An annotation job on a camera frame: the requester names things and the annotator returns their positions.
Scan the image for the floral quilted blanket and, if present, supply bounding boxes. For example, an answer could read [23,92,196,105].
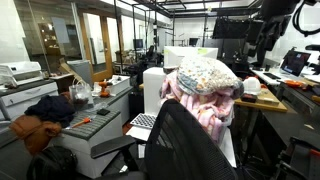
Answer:
[177,56,244,99]

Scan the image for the black mesh office chair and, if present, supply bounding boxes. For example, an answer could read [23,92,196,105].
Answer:
[91,99,238,180]

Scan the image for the pink fleece blanket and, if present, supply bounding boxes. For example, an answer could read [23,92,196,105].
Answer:
[160,71,234,143]

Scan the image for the large white box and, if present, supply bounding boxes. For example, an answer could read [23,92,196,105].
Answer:
[143,67,166,116]

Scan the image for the white keyboard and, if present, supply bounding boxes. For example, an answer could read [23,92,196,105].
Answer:
[130,113,156,129]

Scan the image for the white storage box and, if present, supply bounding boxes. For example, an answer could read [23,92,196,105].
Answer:
[107,75,130,96]

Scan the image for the orange power drill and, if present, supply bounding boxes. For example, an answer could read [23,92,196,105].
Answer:
[98,81,112,98]

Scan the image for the white cabinet grey mat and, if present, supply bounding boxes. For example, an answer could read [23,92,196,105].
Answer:
[50,110,122,179]

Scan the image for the clear plastic bag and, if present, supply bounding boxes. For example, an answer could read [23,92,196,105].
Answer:
[69,79,94,111]

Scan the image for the white hard hat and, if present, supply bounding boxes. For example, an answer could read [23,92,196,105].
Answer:
[243,77,261,95]

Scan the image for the dark navy garment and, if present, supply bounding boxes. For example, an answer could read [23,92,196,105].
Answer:
[24,95,75,128]

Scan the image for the wooden board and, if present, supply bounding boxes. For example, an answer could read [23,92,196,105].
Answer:
[235,89,288,112]

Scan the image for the black backpack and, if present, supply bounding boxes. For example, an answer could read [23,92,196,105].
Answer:
[27,146,77,180]

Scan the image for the brown jacket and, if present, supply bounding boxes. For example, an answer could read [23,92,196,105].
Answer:
[9,115,62,155]

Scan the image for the open laptop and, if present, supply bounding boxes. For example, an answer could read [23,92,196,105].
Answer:
[264,50,311,80]

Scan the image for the white printer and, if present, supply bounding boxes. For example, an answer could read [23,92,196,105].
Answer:
[0,61,43,87]

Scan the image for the orange handled screwdriver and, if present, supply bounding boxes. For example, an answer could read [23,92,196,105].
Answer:
[66,117,91,129]

